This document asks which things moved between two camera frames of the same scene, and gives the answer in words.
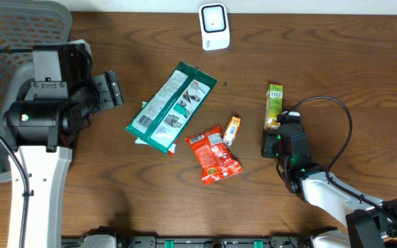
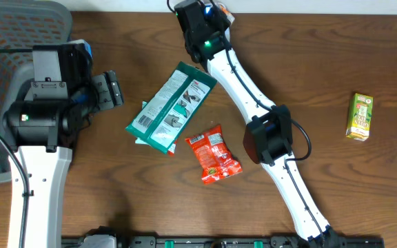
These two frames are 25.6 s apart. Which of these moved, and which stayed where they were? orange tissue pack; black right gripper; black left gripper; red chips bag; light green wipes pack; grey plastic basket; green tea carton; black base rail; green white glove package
Moved: orange tissue pack; green tea carton; black right gripper
Stayed: black base rail; red chips bag; black left gripper; light green wipes pack; grey plastic basket; green white glove package
